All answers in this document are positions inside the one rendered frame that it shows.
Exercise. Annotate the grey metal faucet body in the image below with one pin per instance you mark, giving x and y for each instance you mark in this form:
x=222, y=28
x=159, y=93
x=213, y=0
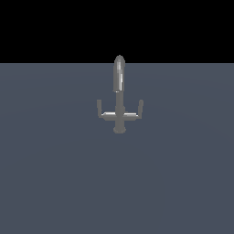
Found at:
x=119, y=103

